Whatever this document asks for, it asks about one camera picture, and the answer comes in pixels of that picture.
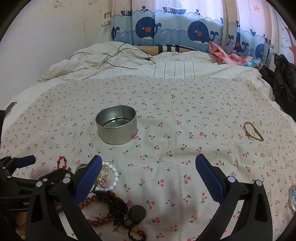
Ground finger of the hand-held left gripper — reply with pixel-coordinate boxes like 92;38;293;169
38;168;74;186
0;155;37;176

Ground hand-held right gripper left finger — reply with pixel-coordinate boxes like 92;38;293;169
25;155;103;241

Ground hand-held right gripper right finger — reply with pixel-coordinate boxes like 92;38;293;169
195;153;274;241

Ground amber bead bracelet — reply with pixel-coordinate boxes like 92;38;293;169
77;195;111;227

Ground white bead bracelet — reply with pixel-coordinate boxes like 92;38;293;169
95;161;119;192

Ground round metal tin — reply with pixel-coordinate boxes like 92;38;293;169
95;105;138;146

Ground silver bangle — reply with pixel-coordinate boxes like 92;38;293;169
74;163;89;174

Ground dark grey strip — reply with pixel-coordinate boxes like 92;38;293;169
0;101;17;116

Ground cherry print bedsheet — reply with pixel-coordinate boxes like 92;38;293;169
0;75;296;241

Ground pale blue clear object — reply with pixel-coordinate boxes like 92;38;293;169
288;185;296;215

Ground white striped duvet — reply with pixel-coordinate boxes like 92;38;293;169
37;41;275;102

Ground black jacket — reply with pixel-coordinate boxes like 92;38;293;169
259;53;296;114

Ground pink cloth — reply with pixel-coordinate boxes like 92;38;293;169
209;41;253;66

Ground tan striped pillow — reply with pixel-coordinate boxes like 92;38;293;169
133;45;201;56

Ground blue whale print curtain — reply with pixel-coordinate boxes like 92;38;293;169
110;0;281;66

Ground pale translucent bead bracelet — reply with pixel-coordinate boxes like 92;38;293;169
97;166;110;186

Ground dark bead necklace with pendant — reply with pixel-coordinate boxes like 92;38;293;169
94;191;147;241

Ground thin gold bracelet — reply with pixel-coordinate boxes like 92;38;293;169
243;122;264;142

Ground thin black cable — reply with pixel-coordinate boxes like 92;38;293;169
69;42;156;70

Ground pink tree wall sticker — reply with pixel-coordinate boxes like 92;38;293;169
281;25;296;50

